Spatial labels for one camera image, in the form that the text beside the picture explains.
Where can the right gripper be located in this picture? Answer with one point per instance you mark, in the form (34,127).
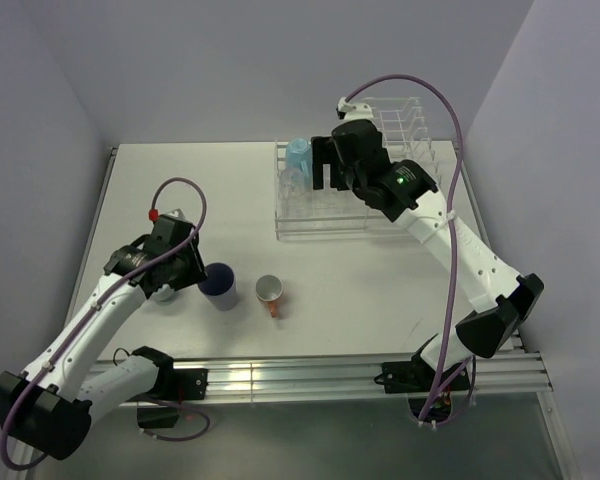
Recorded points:
(324,152)

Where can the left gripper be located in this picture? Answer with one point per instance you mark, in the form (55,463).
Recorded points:
(197,272)

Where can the light blue faceted mug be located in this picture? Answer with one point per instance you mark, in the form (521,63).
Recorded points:
(298,155)

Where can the purple tumbler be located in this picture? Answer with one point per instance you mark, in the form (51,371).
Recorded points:
(220,286)

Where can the clear glass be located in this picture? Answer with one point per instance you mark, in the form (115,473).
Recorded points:
(330,200)
(292,182)

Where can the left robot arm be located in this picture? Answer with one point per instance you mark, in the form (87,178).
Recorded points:
(52,404)

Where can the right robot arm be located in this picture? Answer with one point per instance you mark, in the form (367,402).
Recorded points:
(488,299)

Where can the pale blue teacup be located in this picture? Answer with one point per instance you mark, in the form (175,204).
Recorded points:
(164,295)

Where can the clear acrylic plate holder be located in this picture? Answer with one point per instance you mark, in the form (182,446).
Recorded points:
(404,130)

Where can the orange espresso cup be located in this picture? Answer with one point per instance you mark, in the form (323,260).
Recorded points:
(269,289)

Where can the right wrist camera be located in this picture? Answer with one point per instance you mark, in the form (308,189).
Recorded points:
(347,110)

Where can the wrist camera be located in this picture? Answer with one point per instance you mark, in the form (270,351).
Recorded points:
(177,213)
(347,110)

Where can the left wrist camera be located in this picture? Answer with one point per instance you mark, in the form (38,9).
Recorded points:
(177,213)

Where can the white wire dish rack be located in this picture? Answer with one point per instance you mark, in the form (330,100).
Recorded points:
(296,220)

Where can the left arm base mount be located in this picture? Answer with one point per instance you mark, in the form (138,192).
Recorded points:
(189,384)

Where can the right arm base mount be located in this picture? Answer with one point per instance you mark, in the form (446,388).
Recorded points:
(452,395)

